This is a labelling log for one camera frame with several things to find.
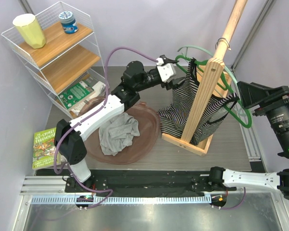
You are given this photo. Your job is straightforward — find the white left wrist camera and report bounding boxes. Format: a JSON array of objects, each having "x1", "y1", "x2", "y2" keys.
[{"x1": 156, "y1": 55, "x2": 179, "y2": 83}]

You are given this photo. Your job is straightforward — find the green book on table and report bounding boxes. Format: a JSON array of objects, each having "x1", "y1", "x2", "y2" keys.
[{"x1": 32, "y1": 128, "x2": 56, "y2": 170}]

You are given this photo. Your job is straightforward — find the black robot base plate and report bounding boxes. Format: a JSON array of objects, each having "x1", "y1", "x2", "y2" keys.
[{"x1": 36, "y1": 168, "x2": 236, "y2": 197}]

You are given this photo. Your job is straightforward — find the blue lidded jar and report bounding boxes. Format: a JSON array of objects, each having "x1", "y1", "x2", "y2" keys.
[{"x1": 58, "y1": 11, "x2": 79, "y2": 34}]

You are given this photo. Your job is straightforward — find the bright green clothes hanger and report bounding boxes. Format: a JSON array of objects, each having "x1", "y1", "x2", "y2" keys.
[{"x1": 174, "y1": 54, "x2": 252, "y2": 128}]

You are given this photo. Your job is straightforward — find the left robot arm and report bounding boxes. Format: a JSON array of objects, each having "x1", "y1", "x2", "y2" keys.
[{"x1": 54, "y1": 57, "x2": 177, "y2": 192}]

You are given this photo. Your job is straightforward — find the mint green clothes hanger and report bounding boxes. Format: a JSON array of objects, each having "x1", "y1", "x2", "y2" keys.
[{"x1": 177, "y1": 38, "x2": 252, "y2": 116}]

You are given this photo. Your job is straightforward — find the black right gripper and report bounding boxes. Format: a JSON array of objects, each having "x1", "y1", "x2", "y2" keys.
[{"x1": 233, "y1": 81, "x2": 289, "y2": 154}]

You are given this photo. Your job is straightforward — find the yellow faceted cup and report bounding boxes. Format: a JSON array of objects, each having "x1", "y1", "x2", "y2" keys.
[{"x1": 12, "y1": 13, "x2": 46, "y2": 49}]

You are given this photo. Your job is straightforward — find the white wire shelf unit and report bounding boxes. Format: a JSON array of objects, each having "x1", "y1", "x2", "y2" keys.
[{"x1": 1, "y1": 1, "x2": 105, "y2": 118}]

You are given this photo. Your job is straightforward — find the grey tank top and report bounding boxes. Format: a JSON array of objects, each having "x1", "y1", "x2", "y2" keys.
[{"x1": 99, "y1": 113, "x2": 140, "y2": 156}]

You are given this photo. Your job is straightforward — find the wooden clothes rack stand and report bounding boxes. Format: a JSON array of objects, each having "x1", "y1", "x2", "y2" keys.
[{"x1": 161, "y1": 0, "x2": 247, "y2": 156}]

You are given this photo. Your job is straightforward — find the pink translucent basin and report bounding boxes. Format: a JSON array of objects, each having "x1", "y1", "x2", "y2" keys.
[{"x1": 84, "y1": 102, "x2": 159, "y2": 165}]

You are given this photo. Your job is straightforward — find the green book on shelf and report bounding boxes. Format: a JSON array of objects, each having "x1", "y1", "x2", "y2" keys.
[{"x1": 59, "y1": 81, "x2": 95, "y2": 110}]

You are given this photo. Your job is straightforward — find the black white striped top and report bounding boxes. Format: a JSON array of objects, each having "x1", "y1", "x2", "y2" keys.
[{"x1": 158, "y1": 58, "x2": 239, "y2": 146}]

